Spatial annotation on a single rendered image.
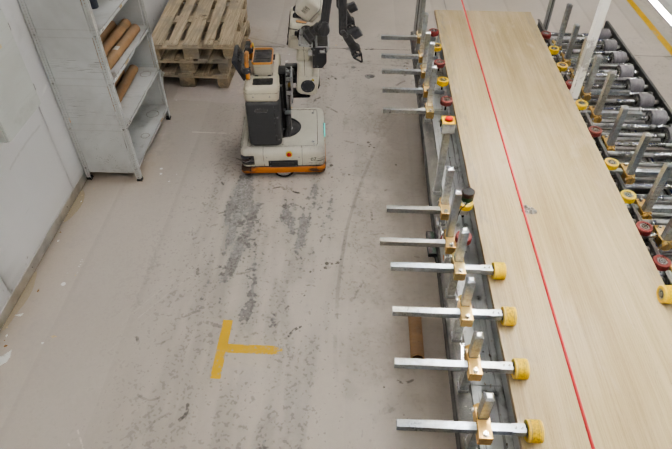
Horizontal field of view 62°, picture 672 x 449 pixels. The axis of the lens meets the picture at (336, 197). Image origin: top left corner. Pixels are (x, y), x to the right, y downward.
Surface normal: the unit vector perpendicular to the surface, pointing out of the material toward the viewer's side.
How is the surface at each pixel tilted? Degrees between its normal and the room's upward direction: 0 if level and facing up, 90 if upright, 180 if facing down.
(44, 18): 90
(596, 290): 0
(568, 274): 0
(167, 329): 0
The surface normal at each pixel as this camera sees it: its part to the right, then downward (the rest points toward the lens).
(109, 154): -0.04, 0.67
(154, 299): 0.00, -0.74
